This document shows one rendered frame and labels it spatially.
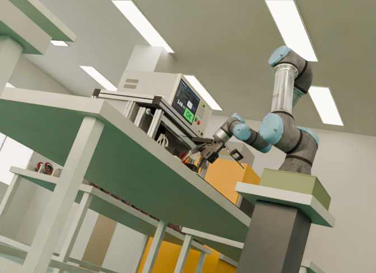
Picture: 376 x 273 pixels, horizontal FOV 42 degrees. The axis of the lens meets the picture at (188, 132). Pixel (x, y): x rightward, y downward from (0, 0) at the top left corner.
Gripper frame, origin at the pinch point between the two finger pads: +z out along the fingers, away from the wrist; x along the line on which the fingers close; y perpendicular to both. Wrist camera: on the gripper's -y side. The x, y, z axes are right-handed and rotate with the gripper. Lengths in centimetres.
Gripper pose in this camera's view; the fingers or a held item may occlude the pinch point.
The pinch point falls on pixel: (188, 165)
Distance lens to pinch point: 247.7
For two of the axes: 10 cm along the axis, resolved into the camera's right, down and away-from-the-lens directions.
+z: -7.0, 7.2, 0.1
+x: 4.2, 4.0, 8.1
